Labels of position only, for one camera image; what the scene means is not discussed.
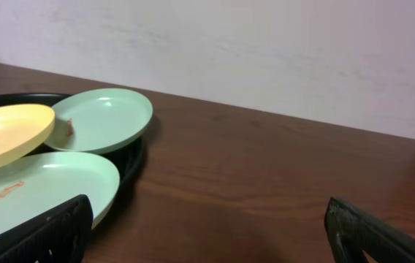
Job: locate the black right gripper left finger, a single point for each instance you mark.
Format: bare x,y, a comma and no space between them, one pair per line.
57,235

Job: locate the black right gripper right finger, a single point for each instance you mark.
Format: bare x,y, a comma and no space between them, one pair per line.
354,234

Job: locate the green plate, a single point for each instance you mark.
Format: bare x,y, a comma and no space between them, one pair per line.
99,121
34,184

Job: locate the yellow plate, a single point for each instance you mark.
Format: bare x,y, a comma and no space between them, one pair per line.
23,127

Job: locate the round black tray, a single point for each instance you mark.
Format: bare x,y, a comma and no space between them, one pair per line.
128,159

